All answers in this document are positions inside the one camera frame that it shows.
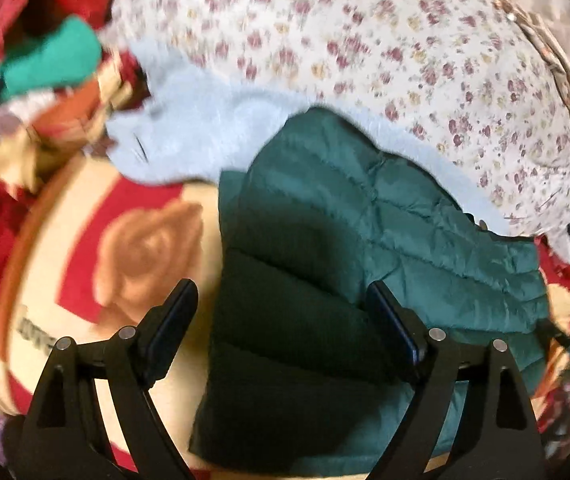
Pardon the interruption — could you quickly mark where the green cloth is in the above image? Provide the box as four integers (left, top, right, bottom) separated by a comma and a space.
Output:
0, 15, 103, 113

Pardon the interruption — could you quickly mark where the green puffer jacket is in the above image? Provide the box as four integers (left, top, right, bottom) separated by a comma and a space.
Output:
187, 105, 553, 471

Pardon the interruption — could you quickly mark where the beige padded bed edge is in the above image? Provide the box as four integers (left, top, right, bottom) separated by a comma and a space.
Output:
440, 0, 570, 161

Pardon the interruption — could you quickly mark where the floral print quilt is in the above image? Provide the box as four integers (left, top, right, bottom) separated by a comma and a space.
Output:
100, 0, 570, 241

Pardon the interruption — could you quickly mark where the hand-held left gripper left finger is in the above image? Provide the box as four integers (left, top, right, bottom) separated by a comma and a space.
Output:
17, 279, 200, 480

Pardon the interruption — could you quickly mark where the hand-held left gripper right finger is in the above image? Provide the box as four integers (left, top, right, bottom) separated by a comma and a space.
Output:
365, 281, 549, 480

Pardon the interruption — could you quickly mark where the red cloth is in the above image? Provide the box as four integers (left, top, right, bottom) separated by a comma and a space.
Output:
0, 0, 130, 78

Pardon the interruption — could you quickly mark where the red and beige printed blanket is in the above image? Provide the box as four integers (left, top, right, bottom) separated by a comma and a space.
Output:
0, 60, 570, 480

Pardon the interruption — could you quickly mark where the light grey knit sweater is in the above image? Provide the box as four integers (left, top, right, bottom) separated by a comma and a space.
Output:
105, 40, 506, 236

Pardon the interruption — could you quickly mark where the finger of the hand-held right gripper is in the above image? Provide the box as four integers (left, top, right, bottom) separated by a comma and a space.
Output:
542, 321, 570, 351

